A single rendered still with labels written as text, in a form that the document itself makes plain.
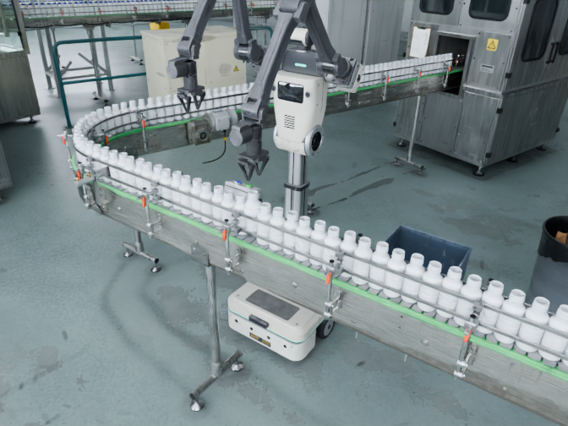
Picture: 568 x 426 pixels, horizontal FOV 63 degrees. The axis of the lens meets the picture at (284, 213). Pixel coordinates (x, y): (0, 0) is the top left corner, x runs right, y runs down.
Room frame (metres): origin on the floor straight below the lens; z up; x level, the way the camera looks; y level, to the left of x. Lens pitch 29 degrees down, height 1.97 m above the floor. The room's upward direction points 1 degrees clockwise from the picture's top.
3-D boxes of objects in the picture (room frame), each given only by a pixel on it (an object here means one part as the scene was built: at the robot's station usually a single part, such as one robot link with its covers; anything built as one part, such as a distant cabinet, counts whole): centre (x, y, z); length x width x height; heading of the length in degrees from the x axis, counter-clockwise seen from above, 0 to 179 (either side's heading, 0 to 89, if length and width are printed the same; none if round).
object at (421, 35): (5.25, -1.39, 1.22); 0.23 x 0.04 x 0.32; 38
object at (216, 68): (5.93, 1.13, 0.59); 1.10 x 0.62 x 1.18; 128
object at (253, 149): (1.58, 0.11, 1.37); 0.10 x 0.07 x 0.07; 146
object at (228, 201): (1.63, 0.22, 1.08); 0.06 x 0.06 x 0.17
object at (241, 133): (1.54, 0.13, 1.46); 0.12 x 0.09 x 0.12; 146
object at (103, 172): (1.99, 0.89, 0.96); 0.23 x 0.10 x 0.27; 146
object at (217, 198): (1.67, 0.26, 1.08); 0.06 x 0.06 x 0.17
